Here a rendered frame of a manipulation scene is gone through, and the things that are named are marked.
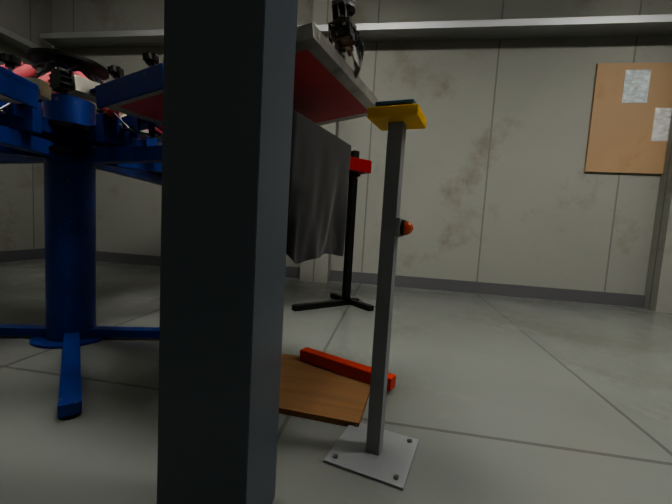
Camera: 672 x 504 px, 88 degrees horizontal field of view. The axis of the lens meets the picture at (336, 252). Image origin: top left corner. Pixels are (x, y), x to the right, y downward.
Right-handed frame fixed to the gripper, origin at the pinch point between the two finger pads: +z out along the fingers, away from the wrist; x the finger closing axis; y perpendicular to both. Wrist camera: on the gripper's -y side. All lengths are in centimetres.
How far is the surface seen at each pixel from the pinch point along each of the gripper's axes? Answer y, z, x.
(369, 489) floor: 27, 113, 8
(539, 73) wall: -293, -97, 90
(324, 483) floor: 30, 112, -2
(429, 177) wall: -269, -6, -15
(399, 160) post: 14.3, 31.3, 17.5
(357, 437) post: 10, 111, -1
